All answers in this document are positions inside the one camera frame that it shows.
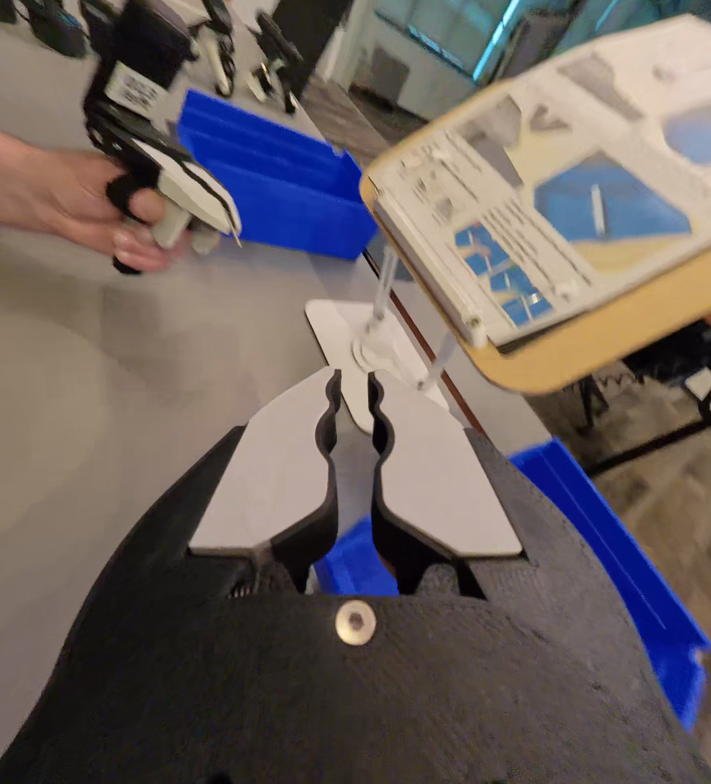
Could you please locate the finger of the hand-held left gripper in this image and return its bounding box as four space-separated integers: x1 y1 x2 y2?
158 162 244 238
130 138 196 169

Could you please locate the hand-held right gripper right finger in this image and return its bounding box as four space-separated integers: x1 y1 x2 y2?
368 370 523 561

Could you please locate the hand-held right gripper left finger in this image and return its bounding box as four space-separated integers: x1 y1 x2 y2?
189 367 342 557

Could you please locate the blue plastic bin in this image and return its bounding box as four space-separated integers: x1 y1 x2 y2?
177 89 379 261
313 438 711 733

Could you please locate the person's left hand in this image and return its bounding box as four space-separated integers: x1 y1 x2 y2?
0 125 192 274

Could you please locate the white document stand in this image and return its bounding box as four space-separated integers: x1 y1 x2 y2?
304 15 711 437

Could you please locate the printed instruction sheet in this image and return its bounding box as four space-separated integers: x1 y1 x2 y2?
368 15 711 351

